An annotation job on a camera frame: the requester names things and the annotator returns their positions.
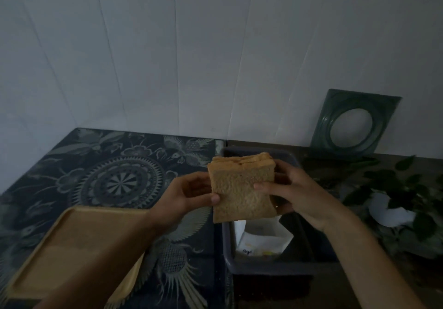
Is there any person's right hand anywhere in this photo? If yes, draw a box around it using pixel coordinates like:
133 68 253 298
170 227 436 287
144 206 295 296
253 159 341 233

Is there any person's left hand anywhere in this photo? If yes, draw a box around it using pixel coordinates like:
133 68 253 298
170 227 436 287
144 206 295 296
148 171 221 232

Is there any stack of brown bread slices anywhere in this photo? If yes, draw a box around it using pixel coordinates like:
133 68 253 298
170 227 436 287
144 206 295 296
207 152 278 224

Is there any person's left forearm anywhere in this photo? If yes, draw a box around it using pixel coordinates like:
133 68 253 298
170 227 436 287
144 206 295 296
33 210 170 309

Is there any person's right forearm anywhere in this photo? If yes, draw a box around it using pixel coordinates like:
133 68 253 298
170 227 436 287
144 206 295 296
322 207 428 309

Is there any white plastic bread bag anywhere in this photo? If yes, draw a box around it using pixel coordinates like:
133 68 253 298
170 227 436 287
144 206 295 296
234 215 294 258

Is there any dark plastic bin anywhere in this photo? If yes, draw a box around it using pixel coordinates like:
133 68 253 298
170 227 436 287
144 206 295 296
219 146 341 275

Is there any dark patterned tablecloth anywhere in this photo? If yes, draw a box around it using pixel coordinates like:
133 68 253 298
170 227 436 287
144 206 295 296
0 127 233 309

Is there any white plant pot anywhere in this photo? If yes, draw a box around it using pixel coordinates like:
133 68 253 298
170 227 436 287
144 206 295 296
368 192 416 227

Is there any green leafy plant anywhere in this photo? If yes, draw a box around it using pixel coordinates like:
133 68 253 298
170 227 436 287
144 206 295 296
313 155 443 242

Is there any wooden tray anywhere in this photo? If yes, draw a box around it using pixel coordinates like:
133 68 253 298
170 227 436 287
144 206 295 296
5 206 150 302

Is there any green square frame with hole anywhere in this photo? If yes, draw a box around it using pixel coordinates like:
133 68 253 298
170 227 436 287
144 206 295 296
309 89 403 158

